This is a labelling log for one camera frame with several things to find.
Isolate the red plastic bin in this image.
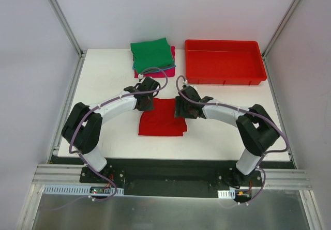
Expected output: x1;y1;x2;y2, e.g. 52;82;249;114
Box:
185;39;267;86

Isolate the green folded t-shirt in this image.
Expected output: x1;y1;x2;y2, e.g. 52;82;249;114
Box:
130;38;174;73

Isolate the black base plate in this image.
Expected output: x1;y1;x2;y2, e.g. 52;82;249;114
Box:
49;155;269;199

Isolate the left aluminium frame post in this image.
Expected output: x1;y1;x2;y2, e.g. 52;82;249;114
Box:
38;0;87;57

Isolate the right aluminium frame post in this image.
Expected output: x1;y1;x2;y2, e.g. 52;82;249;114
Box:
262;0;302;59

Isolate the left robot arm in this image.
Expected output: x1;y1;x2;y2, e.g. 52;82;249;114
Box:
61;77;162;183

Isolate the pink folded t-shirt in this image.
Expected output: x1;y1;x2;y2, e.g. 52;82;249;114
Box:
132;46;175;78

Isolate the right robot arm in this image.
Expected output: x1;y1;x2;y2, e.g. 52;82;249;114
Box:
175;85;280;189

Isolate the aluminium front rail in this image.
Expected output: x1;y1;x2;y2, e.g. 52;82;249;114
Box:
33;164;312;190

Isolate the left white cable duct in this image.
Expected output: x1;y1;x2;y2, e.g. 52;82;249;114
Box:
43;185;124;197

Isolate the aluminium frame post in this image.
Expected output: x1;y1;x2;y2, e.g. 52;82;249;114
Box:
262;0;302;59
38;0;87;57

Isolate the right white cable duct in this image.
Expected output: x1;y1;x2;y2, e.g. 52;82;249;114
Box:
217;190;236;199

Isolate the red t-shirt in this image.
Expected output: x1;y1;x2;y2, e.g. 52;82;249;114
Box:
138;98;187;137

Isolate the white cable duct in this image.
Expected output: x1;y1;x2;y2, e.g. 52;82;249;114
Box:
43;185;124;197
217;190;236;199

